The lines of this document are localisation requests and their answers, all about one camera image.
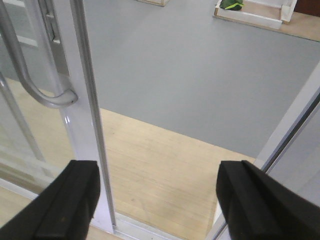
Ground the grey metal door handle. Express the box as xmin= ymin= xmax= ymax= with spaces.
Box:
xmin=0 ymin=0 xmax=83 ymax=110

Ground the white framed sliding glass door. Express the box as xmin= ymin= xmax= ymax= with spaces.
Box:
xmin=0 ymin=0 xmax=116 ymax=233

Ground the white framed floor tray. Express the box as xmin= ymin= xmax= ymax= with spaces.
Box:
xmin=213 ymin=0 xmax=297 ymax=30

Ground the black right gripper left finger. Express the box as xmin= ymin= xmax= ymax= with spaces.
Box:
xmin=0 ymin=160 xmax=101 ymax=240

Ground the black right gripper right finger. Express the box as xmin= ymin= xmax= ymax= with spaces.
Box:
xmin=216 ymin=160 xmax=320 ymax=240

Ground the green sandbag with yellow edge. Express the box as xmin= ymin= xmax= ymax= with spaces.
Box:
xmin=219 ymin=0 xmax=244 ymax=11

